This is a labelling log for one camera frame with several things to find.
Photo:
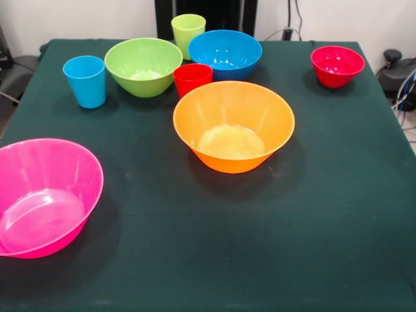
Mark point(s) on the small pink-red bowl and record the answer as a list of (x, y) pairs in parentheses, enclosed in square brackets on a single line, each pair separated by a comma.
[(338, 70)]

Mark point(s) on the large pink bowl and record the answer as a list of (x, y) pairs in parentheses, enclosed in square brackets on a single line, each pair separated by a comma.
[(48, 201)]

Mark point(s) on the green bowl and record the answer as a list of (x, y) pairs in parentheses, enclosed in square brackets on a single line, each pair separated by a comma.
[(143, 71)]

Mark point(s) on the blue bowl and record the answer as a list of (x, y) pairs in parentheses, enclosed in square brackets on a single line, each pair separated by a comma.
[(227, 48)]

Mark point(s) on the red cup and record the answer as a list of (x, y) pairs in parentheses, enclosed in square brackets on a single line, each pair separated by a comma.
[(188, 79)]

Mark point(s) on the blue cup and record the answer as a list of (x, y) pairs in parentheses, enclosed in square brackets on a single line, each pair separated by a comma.
[(86, 87)]

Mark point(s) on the green cup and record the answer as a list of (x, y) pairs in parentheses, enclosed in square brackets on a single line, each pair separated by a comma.
[(187, 31)]

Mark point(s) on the orange bowl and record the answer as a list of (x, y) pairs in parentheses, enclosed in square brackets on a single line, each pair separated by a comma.
[(232, 107)]

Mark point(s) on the dark green tablecloth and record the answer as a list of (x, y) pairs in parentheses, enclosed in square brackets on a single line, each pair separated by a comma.
[(162, 211)]

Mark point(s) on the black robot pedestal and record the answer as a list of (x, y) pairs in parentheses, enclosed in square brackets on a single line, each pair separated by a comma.
[(224, 14)]

